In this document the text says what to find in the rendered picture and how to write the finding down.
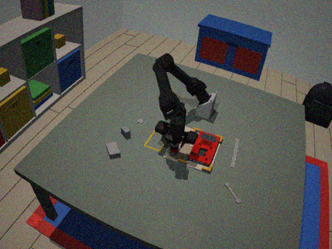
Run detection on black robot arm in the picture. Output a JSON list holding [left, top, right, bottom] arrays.
[[152, 53, 212, 145]]

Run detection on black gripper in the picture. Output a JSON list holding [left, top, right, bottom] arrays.
[[155, 120, 199, 149]]

